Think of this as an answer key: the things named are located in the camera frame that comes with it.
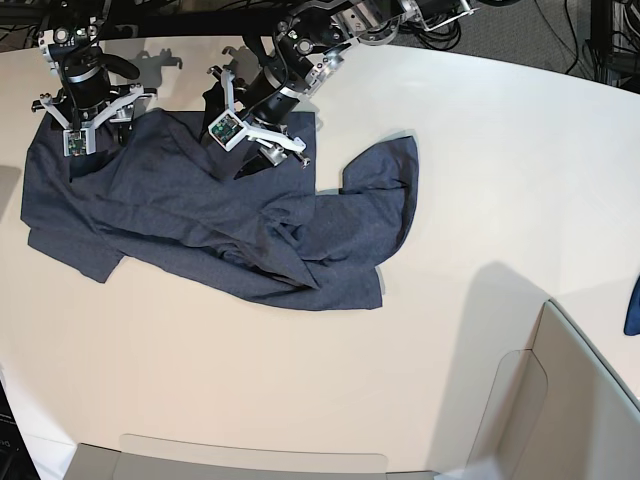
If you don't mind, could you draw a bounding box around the black device lower left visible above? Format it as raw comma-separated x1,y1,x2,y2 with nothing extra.
0,389,39,480

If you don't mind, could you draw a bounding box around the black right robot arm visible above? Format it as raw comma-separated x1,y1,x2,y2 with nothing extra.
32,1,157,157

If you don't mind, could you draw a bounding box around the dark blue t-shirt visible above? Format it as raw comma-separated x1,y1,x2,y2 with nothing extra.
21,110,419,311

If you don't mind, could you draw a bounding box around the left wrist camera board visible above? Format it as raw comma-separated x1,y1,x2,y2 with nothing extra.
207,110,246,152

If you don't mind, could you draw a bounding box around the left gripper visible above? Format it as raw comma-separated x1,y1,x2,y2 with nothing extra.
200,66,311,180

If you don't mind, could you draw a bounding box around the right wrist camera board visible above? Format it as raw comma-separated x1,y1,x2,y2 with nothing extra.
63,128,96,157

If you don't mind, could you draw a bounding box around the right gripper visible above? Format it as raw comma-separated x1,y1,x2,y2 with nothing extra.
31,80,156,149

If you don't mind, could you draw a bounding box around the blue cloth at right edge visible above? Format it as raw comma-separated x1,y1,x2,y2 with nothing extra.
623,277,640,336

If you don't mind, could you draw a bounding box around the black cable bundle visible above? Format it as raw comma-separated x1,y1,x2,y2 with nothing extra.
419,0,640,94

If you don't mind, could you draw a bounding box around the grey cardboard box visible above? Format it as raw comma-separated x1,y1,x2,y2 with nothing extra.
66,300,639,479

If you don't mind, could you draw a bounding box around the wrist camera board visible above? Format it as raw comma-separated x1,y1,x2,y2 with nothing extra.
207,110,246,152
63,128,96,157

